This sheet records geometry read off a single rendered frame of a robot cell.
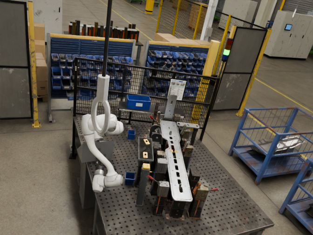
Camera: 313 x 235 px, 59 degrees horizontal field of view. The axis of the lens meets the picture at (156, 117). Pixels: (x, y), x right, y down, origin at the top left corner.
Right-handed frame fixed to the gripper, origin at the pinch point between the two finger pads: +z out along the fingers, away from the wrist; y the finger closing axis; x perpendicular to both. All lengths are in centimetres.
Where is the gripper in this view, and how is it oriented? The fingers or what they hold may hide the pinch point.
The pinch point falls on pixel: (101, 152)
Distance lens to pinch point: 286.8
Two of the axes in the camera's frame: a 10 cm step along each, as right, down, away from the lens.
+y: 2.5, 5.6, 7.9
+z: -0.2, -8.1, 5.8
